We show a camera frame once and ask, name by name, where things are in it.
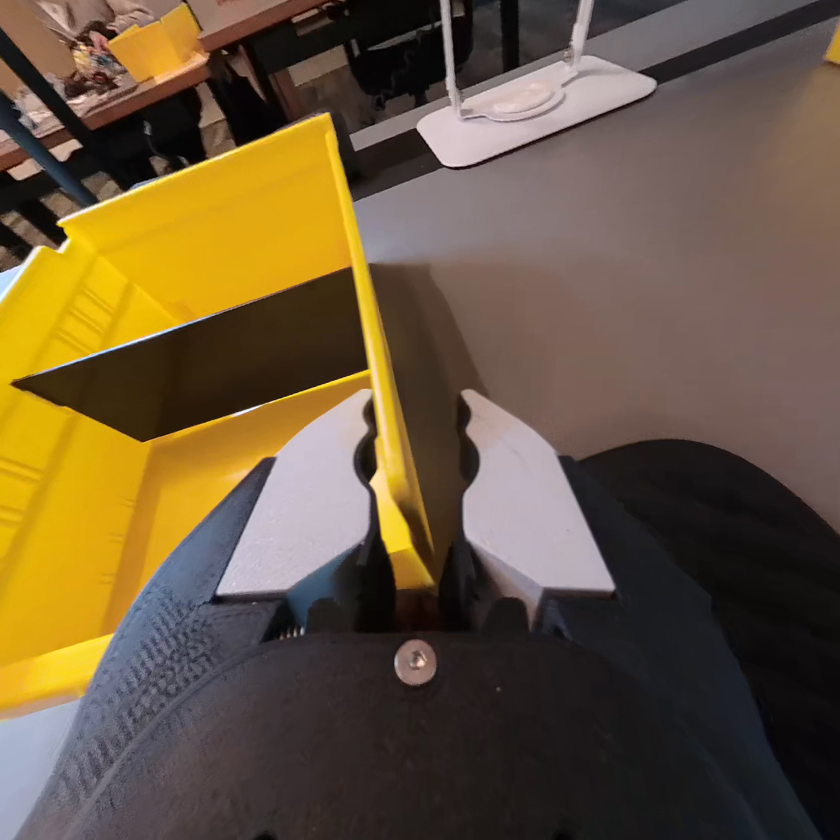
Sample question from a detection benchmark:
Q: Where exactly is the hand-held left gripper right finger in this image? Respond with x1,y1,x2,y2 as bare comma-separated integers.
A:
440,388,618,632

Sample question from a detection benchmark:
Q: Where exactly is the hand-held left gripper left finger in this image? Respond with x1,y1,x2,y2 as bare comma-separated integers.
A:
214,388,396,632

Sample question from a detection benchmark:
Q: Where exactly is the yellow divided plastic bin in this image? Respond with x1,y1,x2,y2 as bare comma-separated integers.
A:
0,112,437,719

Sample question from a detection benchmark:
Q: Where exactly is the white board stand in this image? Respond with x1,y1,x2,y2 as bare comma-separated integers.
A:
416,0,658,169

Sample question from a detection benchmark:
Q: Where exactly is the black light stand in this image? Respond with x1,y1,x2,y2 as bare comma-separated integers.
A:
0,26,99,207

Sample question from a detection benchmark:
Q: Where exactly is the brown workbench with black legs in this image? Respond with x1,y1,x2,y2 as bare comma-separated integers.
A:
0,0,349,172

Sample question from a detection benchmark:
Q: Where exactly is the small yellow plastic bin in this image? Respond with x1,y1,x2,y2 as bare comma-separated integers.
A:
107,3,203,84

